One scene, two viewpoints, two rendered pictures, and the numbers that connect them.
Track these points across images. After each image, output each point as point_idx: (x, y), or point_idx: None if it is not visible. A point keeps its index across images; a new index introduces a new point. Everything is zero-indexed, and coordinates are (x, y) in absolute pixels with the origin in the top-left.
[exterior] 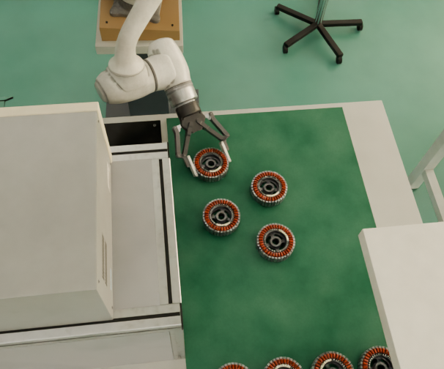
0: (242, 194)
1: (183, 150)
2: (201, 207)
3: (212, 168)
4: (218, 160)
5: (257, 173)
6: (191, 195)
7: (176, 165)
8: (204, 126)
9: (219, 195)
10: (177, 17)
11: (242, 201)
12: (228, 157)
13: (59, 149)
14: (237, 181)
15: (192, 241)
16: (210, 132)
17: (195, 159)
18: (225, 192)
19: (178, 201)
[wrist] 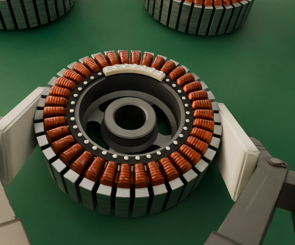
0: (93, 23)
1: (279, 194)
2: (234, 48)
3: (138, 98)
4: (82, 126)
5: None
6: (251, 88)
7: (276, 227)
8: (13, 242)
9: (160, 49)
10: None
11: (109, 11)
12: (32, 93)
13: None
14: (74, 53)
15: (287, 4)
16: (7, 195)
17: (197, 152)
18: (137, 48)
19: None
